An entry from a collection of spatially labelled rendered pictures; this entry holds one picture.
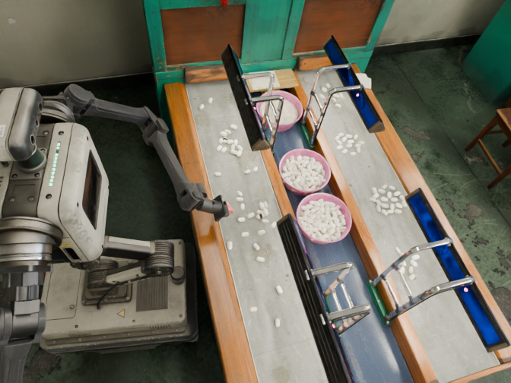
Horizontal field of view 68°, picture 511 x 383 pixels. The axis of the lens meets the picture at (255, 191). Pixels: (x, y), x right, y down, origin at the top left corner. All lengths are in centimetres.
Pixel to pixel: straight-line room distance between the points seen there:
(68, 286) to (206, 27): 145
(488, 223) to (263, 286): 208
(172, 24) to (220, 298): 134
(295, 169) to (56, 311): 132
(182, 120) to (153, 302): 94
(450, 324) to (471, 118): 242
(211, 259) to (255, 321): 32
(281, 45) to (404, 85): 184
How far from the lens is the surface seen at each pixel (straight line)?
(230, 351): 158
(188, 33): 215
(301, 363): 163
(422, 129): 359
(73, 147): 117
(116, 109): 159
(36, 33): 318
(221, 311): 160
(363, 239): 185
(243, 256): 171
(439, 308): 190
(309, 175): 198
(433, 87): 405
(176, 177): 155
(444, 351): 186
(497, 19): 417
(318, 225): 183
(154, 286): 196
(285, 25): 227
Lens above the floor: 232
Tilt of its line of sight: 58 degrees down
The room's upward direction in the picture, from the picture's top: 11 degrees clockwise
